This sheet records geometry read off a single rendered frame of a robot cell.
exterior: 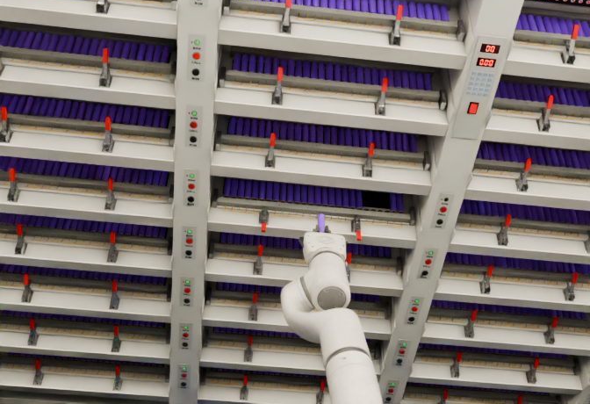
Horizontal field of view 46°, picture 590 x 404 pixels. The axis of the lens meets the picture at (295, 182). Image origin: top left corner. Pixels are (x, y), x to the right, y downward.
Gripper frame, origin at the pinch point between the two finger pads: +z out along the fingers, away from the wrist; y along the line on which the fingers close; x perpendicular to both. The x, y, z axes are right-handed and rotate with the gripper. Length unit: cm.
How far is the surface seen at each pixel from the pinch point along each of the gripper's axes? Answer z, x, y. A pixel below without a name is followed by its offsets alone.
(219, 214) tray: 21.8, 7.4, 27.2
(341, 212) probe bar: 23.1, 3.9, -7.8
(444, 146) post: 12.9, -22.4, -30.5
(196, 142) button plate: 13.8, -16.2, 34.3
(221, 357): 33, 64, 23
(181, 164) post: 15.5, -9.0, 38.0
